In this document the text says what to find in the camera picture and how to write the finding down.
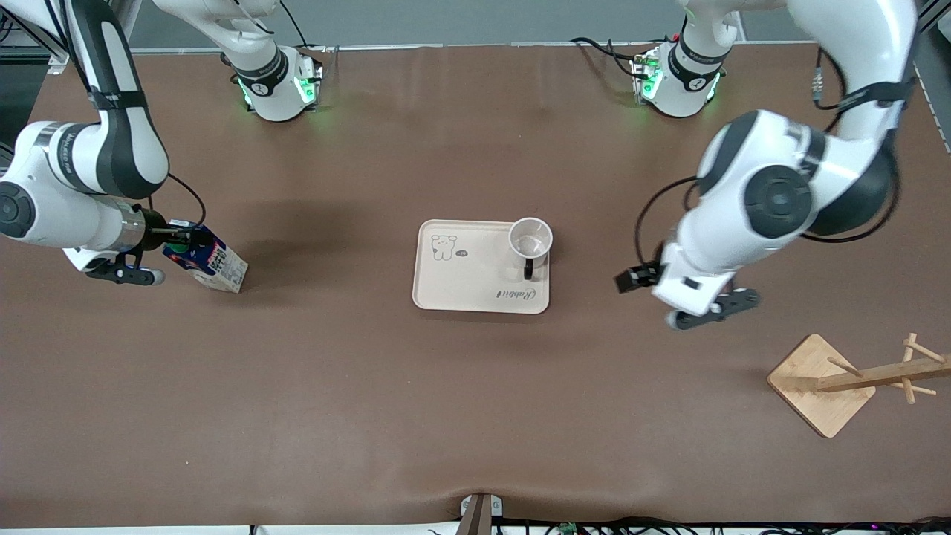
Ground blue milk carton green cap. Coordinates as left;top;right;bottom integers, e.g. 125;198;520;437
163;219;249;294

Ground white mug with black handle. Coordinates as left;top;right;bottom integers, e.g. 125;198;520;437
508;217;554;281

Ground white tray with rabbit print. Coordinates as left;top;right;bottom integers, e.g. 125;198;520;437
412;219;551;314

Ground wooden mug tree stand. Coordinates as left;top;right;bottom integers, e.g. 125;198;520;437
767;333;949;438

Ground metal table edge clamp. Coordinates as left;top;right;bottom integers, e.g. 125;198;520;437
459;493;504;535

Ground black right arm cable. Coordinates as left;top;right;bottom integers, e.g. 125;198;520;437
167;173;207;225

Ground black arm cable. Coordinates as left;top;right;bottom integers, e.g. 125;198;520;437
634;45;851;270
167;173;207;225

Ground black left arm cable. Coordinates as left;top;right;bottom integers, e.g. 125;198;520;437
634;45;851;270

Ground aluminium frame profile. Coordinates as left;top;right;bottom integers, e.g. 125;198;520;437
0;15;75;75

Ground black right base cable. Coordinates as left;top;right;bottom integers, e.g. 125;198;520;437
279;0;328;53

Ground black base cable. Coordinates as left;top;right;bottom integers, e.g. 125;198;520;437
279;0;328;53
571;36;641;77

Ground black left base cable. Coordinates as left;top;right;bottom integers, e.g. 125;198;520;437
571;36;641;77

